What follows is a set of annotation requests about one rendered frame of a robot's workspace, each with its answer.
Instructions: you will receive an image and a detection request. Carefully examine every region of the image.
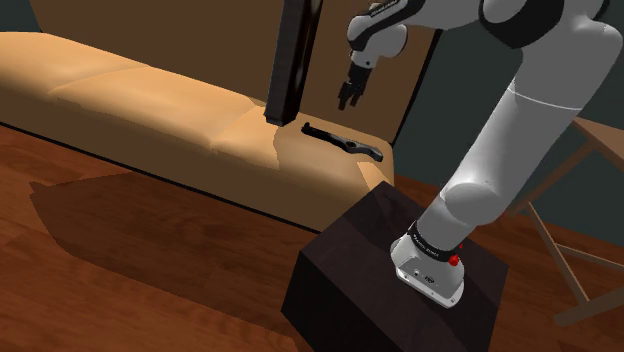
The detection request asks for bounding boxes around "wooden side table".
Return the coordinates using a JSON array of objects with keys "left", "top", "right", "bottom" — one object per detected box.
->
[{"left": 505, "top": 116, "right": 624, "bottom": 328}]

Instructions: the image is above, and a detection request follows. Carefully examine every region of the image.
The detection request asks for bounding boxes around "tan leather sofa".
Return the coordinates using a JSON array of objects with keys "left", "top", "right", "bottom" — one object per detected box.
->
[{"left": 0, "top": 0, "right": 444, "bottom": 234}]

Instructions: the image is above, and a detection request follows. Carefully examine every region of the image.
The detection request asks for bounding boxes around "black long-handled kitchen tool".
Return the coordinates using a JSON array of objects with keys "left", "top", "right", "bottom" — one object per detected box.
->
[{"left": 300, "top": 122, "right": 385, "bottom": 164}]

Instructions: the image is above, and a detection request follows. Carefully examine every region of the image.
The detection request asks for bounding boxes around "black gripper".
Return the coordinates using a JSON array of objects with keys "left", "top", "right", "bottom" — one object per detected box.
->
[{"left": 337, "top": 63, "right": 373, "bottom": 111}]

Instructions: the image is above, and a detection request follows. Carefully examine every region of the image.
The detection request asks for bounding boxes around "dark robot stand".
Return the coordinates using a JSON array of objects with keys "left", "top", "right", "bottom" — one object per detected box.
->
[{"left": 280, "top": 180, "right": 510, "bottom": 352}]

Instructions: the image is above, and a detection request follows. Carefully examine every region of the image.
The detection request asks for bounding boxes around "black flat slab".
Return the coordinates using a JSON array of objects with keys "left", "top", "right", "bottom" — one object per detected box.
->
[{"left": 263, "top": 0, "right": 324, "bottom": 128}]

